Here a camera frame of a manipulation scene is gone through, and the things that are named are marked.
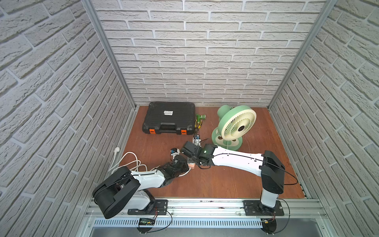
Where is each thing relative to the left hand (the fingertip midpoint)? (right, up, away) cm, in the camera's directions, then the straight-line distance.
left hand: (185, 159), depth 90 cm
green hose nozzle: (+12, +27, +20) cm, 35 cm away
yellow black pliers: (+7, +19, +16) cm, 25 cm away
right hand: (+4, +4, -8) cm, 10 cm away
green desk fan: (+26, +22, -14) cm, 37 cm away
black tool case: (-13, +26, +17) cm, 34 cm away
